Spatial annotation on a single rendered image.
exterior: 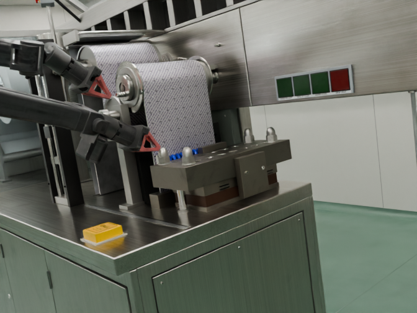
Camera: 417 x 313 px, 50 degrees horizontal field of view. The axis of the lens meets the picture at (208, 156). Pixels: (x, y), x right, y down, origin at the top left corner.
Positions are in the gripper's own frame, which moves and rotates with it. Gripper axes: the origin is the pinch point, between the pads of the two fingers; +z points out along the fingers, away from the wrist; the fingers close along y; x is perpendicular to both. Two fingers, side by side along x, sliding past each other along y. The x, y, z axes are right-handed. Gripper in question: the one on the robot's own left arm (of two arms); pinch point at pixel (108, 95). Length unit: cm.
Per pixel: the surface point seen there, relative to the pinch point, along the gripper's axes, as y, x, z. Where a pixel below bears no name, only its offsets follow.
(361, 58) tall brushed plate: 59, 23, 28
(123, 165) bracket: 0.5, -15.4, 13.8
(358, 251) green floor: -46, 28, 229
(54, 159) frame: -33.5, -17.4, 7.3
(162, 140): 9.9, -5.4, 16.7
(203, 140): 10.3, 1.8, 29.8
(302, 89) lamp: 41, 18, 32
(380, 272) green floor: -18, 13, 210
